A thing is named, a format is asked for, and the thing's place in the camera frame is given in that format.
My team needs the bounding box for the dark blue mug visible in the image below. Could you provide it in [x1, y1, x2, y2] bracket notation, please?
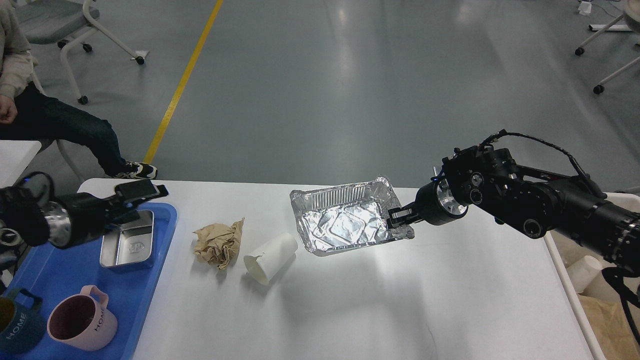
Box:
[0, 288, 46, 354]

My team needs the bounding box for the person in dark jeans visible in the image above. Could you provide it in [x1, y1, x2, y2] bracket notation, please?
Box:
[0, 0, 158, 180]

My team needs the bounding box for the stainless steel rectangular box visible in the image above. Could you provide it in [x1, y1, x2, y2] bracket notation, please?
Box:
[99, 209, 154, 272]

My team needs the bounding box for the grey office chair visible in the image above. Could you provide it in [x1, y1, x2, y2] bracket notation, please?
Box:
[11, 0, 146, 105]

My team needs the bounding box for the brown paper in bin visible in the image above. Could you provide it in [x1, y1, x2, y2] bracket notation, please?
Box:
[577, 294, 640, 360]

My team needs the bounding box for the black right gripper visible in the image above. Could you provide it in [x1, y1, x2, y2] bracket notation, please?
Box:
[387, 178, 468, 229]

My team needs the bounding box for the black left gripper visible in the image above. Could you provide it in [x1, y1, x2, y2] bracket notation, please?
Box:
[45, 179, 169, 249]

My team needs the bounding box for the white side table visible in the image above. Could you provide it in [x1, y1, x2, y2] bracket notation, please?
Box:
[0, 140, 41, 188]

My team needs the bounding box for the white paper cup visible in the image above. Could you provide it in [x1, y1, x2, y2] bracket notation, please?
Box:
[243, 232, 298, 286]

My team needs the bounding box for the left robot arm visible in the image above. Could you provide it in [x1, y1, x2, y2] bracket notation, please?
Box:
[1, 171, 169, 249]

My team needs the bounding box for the white cup in bin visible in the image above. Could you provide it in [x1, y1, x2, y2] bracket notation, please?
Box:
[566, 255, 603, 294]

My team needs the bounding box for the pink ribbed mug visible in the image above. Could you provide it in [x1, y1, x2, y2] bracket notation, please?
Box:
[46, 284, 118, 352]

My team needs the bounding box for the white chair base right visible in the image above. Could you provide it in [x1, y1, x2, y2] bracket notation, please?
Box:
[574, 0, 640, 95]

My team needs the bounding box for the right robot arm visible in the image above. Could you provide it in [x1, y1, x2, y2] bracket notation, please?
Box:
[386, 129, 640, 340]

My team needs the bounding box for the aluminium foil tray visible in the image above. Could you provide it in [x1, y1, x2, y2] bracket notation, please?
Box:
[289, 176, 415, 256]

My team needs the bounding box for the blue plastic tray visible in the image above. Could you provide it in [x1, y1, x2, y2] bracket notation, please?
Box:
[1, 202, 178, 360]

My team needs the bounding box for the beige plastic bin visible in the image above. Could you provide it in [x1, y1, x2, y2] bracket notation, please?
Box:
[544, 192, 640, 360]

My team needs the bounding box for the brown paper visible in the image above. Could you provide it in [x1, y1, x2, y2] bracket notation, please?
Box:
[193, 218, 245, 271]
[577, 294, 640, 360]

